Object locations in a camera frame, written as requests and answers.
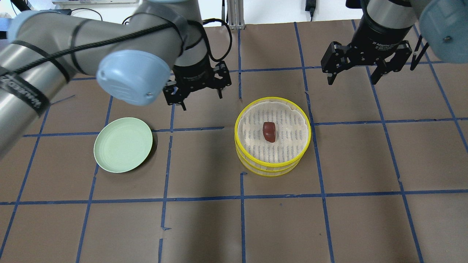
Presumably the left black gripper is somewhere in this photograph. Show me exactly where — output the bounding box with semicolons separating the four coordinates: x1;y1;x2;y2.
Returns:
163;60;232;111

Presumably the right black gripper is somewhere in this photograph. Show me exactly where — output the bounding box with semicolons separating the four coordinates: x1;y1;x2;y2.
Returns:
321;18;412;85

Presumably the brown bun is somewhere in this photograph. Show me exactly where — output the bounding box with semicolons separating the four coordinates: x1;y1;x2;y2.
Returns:
262;122;276;143

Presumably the yellow steamer layer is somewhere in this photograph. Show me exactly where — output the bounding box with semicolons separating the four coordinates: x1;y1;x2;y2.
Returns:
236;145;306;178
234;96;312;163

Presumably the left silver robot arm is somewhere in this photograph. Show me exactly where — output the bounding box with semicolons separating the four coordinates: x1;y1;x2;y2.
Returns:
0;0;232;157

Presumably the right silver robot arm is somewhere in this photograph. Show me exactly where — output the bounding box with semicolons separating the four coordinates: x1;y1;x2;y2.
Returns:
321;0;468;85

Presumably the light green plate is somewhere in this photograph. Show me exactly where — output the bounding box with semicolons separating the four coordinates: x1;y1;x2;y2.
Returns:
93;118;153;173

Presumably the black wall power adapter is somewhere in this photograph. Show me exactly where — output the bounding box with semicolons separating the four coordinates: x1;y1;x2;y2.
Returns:
305;0;317;13

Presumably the aluminium frame post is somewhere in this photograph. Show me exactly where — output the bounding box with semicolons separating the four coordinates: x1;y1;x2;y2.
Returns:
226;0;246;30

